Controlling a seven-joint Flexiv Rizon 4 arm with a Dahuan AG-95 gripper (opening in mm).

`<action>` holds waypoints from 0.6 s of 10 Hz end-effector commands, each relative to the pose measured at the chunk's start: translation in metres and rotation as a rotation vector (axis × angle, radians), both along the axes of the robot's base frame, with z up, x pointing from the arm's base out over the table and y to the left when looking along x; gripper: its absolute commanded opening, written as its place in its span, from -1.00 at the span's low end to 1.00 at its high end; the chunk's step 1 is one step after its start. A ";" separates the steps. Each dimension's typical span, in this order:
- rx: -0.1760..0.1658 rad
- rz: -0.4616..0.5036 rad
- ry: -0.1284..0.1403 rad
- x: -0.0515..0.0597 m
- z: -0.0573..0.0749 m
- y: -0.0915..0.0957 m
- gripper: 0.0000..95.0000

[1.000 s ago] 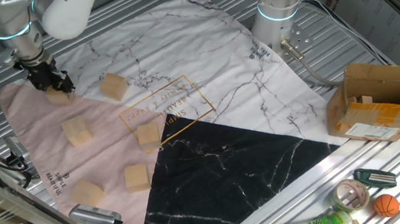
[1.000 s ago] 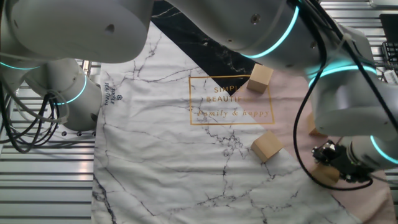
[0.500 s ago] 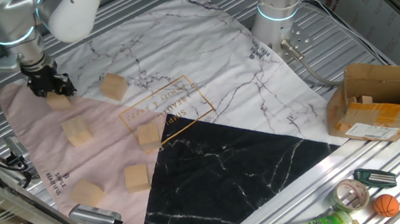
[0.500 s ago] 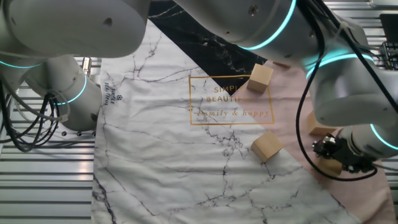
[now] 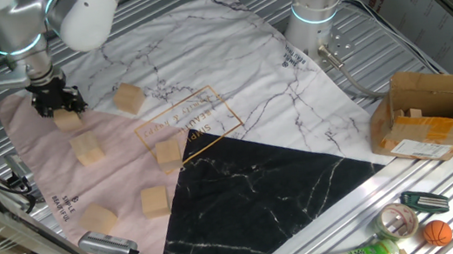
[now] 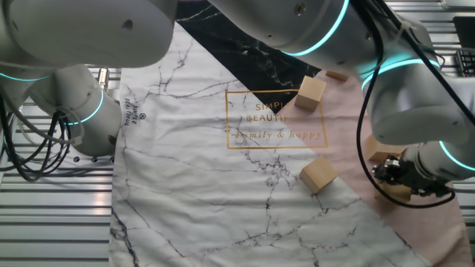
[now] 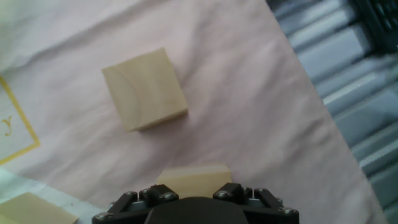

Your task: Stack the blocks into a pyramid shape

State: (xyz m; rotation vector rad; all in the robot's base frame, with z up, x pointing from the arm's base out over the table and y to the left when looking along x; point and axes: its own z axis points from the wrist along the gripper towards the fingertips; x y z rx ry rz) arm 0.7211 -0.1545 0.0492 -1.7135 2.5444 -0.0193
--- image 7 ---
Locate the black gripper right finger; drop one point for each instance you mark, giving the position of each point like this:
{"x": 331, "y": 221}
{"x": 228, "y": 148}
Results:
{"x": 248, "y": 194}

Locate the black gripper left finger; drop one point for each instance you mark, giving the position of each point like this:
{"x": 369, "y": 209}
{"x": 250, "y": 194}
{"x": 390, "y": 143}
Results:
{"x": 140, "y": 196}

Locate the light wooden cube block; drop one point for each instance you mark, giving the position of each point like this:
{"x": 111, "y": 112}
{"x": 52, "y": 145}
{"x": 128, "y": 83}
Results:
{"x": 144, "y": 90}
{"x": 34, "y": 210}
{"x": 194, "y": 180}

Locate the marble pattern table cloth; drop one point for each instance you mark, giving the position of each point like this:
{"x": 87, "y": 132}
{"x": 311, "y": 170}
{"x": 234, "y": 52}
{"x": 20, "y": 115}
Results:
{"x": 233, "y": 77}

